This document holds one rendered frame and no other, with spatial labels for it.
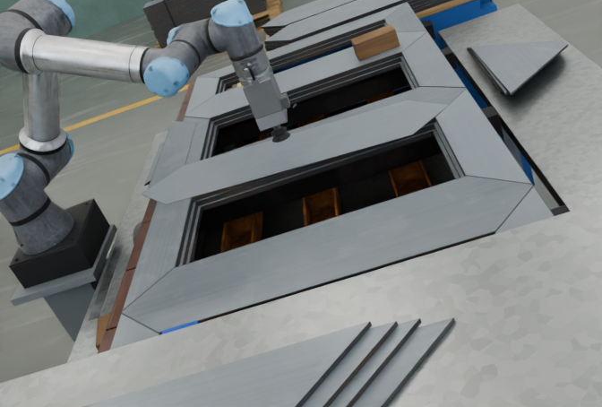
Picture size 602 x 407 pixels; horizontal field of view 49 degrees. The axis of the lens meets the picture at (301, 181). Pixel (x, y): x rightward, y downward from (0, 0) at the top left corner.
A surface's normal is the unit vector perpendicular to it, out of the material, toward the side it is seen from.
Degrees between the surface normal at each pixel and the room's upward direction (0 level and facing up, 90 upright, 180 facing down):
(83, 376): 0
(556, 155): 0
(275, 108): 90
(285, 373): 0
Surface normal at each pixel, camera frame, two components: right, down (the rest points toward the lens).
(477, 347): -0.33, -0.82
